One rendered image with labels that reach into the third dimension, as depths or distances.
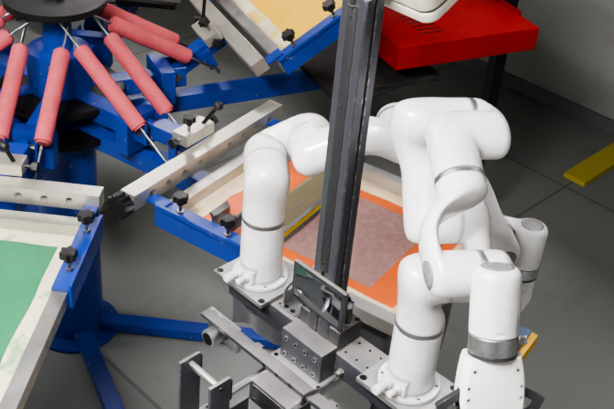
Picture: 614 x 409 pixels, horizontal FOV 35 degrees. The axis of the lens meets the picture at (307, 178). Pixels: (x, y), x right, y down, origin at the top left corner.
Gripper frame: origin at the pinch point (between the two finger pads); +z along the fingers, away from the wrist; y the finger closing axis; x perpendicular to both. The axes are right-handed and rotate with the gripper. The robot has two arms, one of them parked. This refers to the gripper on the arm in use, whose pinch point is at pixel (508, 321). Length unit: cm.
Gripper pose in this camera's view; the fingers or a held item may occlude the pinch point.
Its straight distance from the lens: 238.5
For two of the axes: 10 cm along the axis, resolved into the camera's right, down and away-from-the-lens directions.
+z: -0.8, 8.4, 5.4
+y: 5.6, -4.1, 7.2
